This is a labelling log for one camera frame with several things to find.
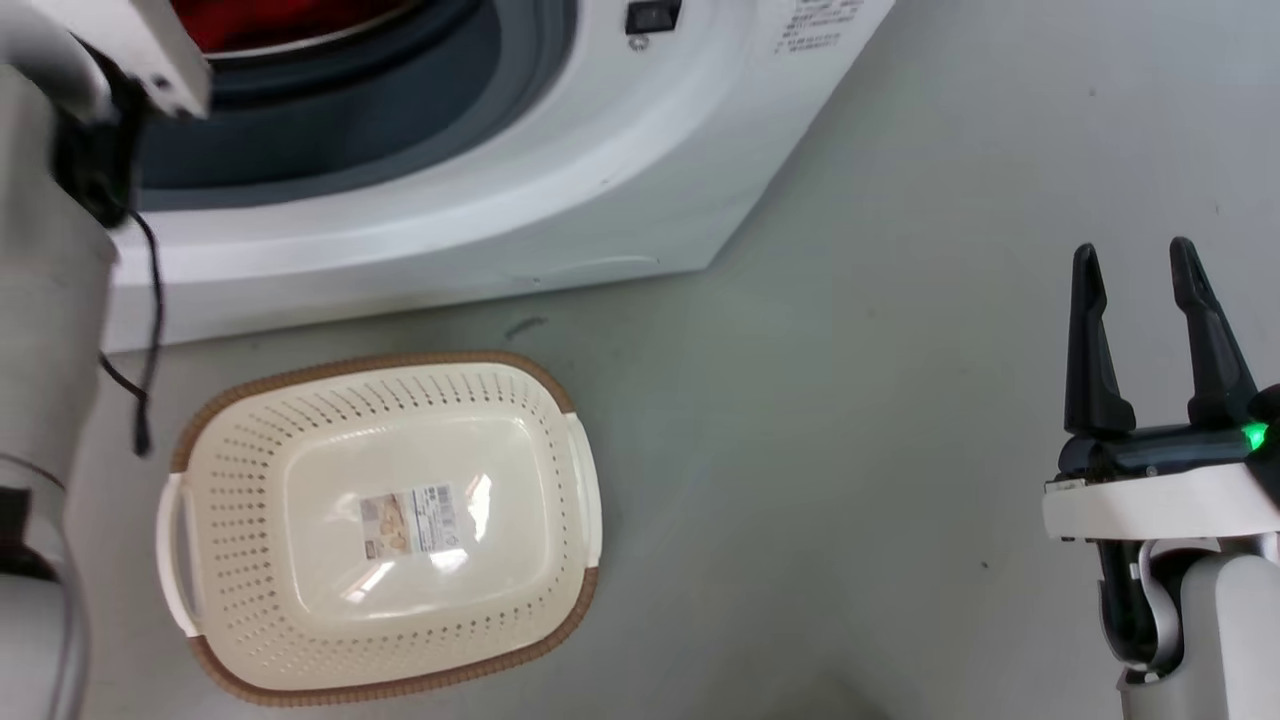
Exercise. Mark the paper product sticker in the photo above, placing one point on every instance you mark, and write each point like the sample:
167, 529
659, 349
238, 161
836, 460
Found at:
415, 520

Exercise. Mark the red garment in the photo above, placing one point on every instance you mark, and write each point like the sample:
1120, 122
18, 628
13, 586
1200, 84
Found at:
260, 20

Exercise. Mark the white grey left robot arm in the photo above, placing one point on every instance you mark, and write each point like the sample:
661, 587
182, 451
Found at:
40, 320

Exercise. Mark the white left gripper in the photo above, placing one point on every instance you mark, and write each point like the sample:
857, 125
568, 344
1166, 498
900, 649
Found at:
130, 40

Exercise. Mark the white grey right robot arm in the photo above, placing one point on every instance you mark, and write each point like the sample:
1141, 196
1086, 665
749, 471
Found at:
1230, 640

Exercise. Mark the white washing machine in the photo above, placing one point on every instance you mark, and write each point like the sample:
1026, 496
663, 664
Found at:
520, 200

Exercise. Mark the black door latch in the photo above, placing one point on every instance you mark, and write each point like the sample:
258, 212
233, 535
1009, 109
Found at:
652, 16

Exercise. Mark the grey rubber door seal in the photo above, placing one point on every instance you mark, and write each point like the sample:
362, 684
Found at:
400, 110

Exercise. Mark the cream laundry basket brown rim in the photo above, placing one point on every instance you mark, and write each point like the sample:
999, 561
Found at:
300, 600

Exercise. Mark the dark white right gripper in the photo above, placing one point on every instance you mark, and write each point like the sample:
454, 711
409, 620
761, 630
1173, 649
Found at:
1160, 500

